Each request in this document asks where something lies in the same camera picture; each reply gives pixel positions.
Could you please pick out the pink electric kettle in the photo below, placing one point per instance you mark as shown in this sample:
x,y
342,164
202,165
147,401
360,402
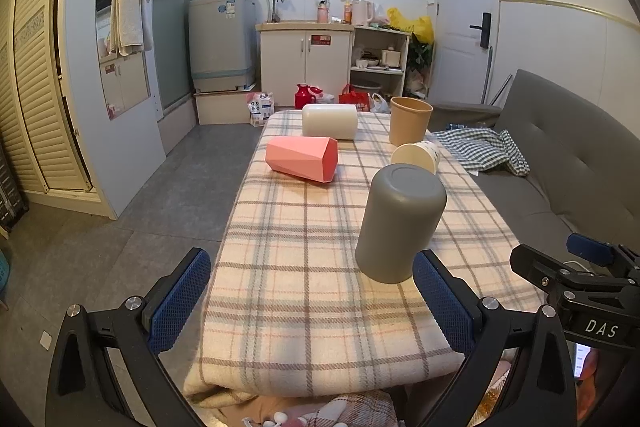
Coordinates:
x,y
361,13

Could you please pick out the glass shower door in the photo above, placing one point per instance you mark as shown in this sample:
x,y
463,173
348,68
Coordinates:
x,y
172,32

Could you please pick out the plaid blanket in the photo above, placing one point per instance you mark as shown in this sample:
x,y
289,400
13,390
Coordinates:
x,y
300,267

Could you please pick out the pink bottle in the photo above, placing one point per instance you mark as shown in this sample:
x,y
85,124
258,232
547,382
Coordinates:
x,y
322,13

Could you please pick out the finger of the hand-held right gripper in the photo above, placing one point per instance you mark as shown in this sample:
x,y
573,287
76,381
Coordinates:
x,y
590,249
532,263

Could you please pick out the white printed packet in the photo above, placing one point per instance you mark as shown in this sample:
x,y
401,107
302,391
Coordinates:
x,y
260,109

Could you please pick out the brown paper cup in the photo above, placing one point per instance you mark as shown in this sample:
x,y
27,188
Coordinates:
x,y
409,124

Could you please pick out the red thermos jug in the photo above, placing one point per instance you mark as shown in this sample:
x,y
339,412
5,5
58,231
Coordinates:
x,y
302,98

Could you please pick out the metal faucet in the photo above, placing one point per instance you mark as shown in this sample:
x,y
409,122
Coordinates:
x,y
278,4

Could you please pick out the dark suitcase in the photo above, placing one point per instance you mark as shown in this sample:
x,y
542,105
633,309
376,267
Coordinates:
x,y
10,197

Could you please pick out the white plastic cup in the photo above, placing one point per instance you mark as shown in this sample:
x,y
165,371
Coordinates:
x,y
330,122

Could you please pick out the grey sofa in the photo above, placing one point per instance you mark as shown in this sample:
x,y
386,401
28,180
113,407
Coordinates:
x,y
565,132

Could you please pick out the louvered closet door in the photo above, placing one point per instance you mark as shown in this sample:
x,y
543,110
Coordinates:
x,y
45,82

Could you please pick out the yellow plastic bag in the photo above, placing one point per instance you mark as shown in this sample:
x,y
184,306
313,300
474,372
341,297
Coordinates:
x,y
412,24

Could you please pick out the red shopping bag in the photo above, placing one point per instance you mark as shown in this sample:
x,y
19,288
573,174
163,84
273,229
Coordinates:
x,y
354,99

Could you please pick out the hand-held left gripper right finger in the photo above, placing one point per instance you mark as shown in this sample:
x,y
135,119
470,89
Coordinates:
x,y
442,307

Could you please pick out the grey washing machine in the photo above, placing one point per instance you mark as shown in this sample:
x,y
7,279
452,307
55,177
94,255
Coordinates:
x,y
220,39

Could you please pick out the wall mirror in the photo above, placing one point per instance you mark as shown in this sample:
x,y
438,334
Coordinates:
x,y
125,82

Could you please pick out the grey plastic cup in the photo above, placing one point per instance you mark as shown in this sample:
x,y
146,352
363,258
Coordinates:
x,y
402,227

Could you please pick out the pink patterned cloth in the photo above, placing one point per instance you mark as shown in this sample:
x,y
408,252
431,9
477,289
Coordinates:
x,y
325,412

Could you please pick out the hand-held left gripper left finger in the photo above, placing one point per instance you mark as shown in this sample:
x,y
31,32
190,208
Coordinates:
x,y
180,302

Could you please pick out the green checkered cloth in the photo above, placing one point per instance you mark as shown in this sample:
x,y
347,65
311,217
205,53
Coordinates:
x,y
480,149

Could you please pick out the pink faceted cup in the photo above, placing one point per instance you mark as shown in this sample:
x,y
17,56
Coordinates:
x,y
300,159

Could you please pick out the white open shelf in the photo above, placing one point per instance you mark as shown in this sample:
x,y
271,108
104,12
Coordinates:
x,y
402,57

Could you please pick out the white sink cabinet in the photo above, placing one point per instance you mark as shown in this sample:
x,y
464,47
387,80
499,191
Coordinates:
x,y
300,62

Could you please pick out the white washing machine platform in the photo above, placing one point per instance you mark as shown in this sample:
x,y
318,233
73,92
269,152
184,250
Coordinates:
x,y
220,107

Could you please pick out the orange bottle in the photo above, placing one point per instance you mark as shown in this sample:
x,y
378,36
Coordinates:
x,y
347,13

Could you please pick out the white printed paper cup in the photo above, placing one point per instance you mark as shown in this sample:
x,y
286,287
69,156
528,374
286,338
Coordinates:
x,y
415,157

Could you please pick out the white plastic bag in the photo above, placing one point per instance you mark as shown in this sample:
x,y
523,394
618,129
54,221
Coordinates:
x,y
380,104

